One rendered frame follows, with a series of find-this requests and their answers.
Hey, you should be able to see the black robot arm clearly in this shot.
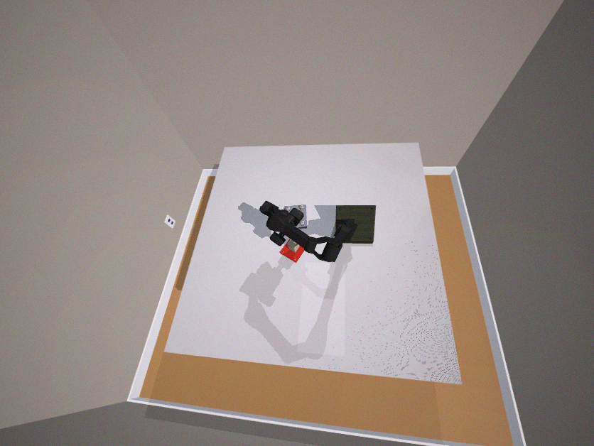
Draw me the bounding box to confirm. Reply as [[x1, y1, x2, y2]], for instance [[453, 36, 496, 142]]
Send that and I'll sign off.
[[259, 201, 358, 262]]

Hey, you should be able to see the red square plate with corner holes and grey block handle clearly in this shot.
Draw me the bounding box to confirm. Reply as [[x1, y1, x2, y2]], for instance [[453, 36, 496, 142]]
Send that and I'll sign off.
[[280, 239, 304, 262]]

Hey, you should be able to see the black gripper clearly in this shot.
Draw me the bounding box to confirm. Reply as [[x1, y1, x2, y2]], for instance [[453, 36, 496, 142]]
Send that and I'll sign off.
[[270, 208, 304, 246]]

